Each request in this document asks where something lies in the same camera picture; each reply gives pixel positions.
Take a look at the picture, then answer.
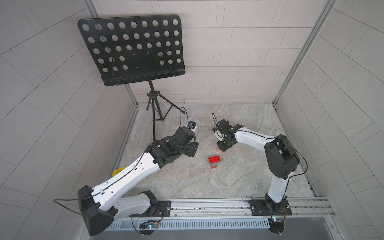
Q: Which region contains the red 2x4 lego brick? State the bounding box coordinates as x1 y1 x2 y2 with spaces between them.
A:
209 156 221 165

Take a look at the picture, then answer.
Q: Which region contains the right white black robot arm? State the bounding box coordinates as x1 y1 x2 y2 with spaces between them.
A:
213 120 300 214

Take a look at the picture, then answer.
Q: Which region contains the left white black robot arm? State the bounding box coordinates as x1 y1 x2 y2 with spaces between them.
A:
78 121 199 237

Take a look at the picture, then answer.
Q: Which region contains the yellow triangular plastic piece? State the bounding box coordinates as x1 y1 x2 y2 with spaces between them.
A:
112 167 127 177

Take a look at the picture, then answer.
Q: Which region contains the left controller circuit board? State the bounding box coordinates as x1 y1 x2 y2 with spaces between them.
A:
139 221 159 236

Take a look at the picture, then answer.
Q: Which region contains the controller circuit board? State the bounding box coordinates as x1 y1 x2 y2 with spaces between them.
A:
268 217 285 235
139 221 159 236

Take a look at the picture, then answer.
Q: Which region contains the right controller circuit board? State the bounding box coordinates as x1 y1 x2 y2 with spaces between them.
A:
268 217 285 235

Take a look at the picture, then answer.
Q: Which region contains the black perforated music stand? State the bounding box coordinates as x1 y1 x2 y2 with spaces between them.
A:
78 15 186 123

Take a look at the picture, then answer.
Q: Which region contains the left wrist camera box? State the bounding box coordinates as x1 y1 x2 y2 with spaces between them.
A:
187 121 197 132

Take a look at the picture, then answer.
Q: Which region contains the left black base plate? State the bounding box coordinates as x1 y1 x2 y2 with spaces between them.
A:
130 201 172 218

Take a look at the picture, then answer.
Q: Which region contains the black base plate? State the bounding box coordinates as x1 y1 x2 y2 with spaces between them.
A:
247 198 292 217
130 201 172 218

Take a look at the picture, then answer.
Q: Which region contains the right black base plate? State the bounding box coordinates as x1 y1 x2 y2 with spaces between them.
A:
247 198 292 217

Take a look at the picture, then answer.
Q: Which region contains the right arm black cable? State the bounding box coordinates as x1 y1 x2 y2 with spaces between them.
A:
287 143 309 181

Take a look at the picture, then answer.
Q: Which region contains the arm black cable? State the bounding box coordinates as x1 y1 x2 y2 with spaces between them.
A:
53 191 103 216
287 143 309 181

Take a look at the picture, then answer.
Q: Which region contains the aluminium mounting rail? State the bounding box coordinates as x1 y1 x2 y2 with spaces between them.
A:
83 196 335 223

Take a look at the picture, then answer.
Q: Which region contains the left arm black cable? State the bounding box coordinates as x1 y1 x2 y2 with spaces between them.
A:
53 191 103 216

